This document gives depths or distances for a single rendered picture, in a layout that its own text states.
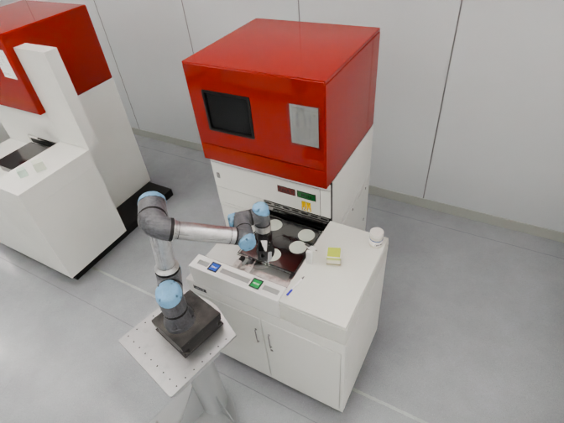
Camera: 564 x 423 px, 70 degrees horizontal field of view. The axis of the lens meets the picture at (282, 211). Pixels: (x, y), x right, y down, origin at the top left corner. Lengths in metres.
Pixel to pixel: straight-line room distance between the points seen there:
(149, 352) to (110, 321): 1.35
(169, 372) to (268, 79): 1.43
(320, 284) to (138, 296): 1.88
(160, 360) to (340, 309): 0.88
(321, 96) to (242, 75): 0.42
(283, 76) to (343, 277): 1.00
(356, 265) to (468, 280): 1.51
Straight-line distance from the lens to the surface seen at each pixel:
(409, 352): 2.98
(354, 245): 2.19
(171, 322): 2.00
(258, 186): 2.45
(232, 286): 2.10
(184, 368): 2.04
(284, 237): 2.34
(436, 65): 3.33
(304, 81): 1.87
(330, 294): 1.98
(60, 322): 3.65
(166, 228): 1.63
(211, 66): 2.13
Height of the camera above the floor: 2.54
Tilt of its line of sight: 41 degrees down
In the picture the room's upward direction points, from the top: 6 degrees counter-clockwise
